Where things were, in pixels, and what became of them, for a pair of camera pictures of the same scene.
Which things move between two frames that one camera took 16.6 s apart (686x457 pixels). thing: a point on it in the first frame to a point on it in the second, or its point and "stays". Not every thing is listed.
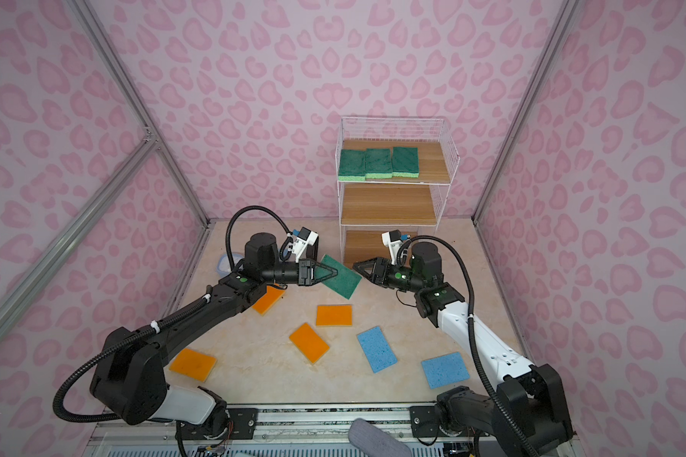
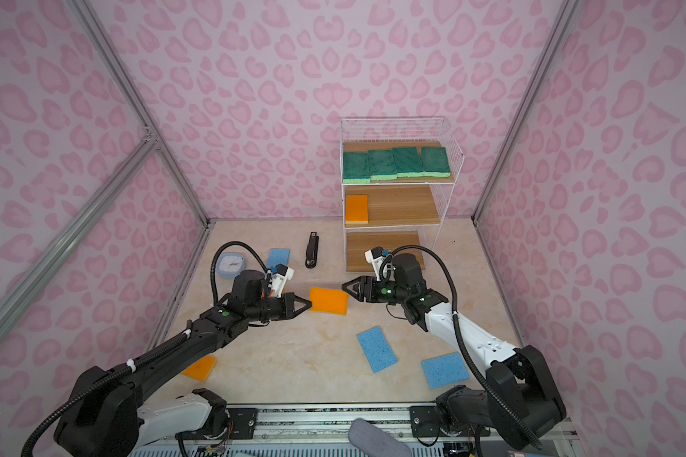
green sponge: (353, 165) stays
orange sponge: (310, 343) to (356, 208)
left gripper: (310, 266) to (296, 312)
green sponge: (344, 283) to (434, 162)
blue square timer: (224, 265) stays
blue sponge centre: (376, 349) stays
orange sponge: (192, 365) stays
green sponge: (378, 163) stays
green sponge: (405, 162) stays
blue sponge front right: (445, 369) stays
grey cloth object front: (374, 442) stays
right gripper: (382, 273) to (365, 282)
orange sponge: (334, 315) to (329, 301)
